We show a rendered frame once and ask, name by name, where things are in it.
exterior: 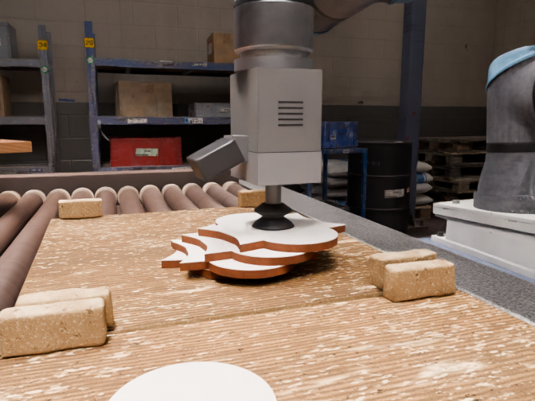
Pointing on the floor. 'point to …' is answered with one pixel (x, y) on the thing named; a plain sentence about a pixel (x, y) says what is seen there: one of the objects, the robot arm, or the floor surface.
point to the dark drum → (382, 182)
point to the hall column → (412, 91)
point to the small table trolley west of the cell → (361, 173)
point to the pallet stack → (453, 166)
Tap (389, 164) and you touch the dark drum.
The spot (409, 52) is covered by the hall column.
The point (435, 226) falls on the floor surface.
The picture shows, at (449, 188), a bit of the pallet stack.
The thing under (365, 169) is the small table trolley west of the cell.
